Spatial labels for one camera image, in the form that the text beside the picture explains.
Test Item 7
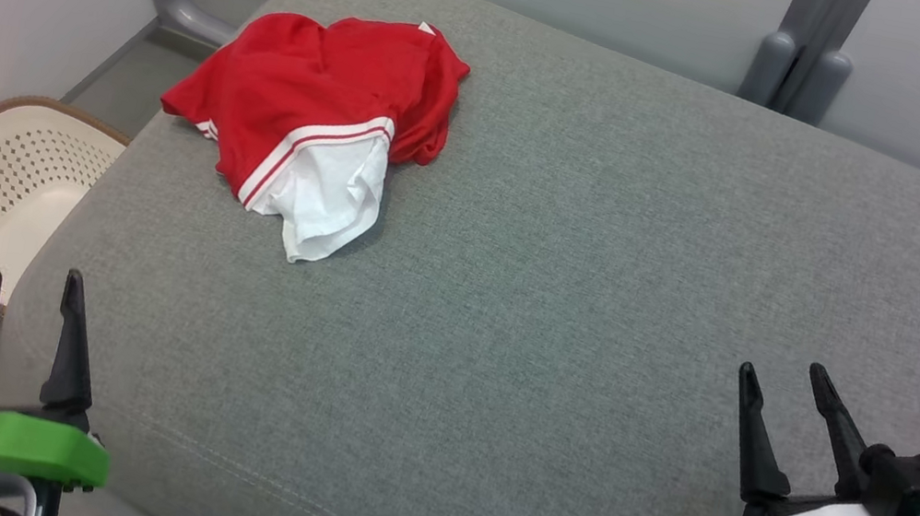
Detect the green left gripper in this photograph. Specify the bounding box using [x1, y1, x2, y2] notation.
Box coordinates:
[0, 257, 141, 497]

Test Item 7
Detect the red white t-shirt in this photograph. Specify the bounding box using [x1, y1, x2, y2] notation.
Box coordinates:
[138, 0, 478, 287]

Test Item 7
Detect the grey double-foot partition post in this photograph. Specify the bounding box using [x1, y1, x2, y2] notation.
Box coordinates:
[735, 0, 875, 134]

